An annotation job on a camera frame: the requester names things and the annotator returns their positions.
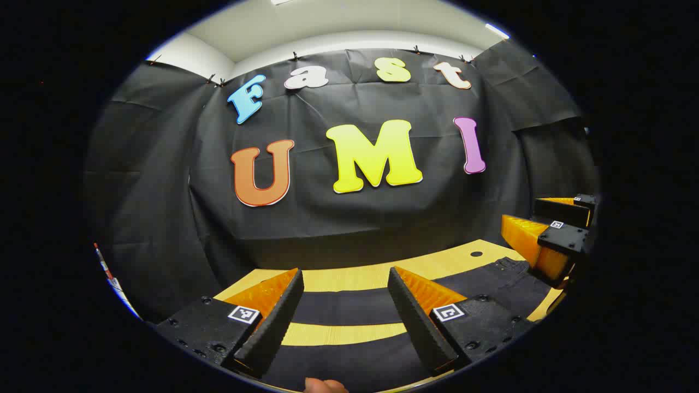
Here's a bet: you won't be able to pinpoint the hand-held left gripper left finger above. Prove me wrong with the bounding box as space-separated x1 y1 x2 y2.
156 267 305 379

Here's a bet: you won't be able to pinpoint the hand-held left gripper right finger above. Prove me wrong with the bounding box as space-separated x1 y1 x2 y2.
387 266 536 377

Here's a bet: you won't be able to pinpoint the dark grey jeans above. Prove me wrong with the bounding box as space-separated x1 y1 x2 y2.
257 257 553 393

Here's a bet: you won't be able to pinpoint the black backdrop cloth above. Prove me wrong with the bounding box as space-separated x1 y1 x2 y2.
82 41 601 324

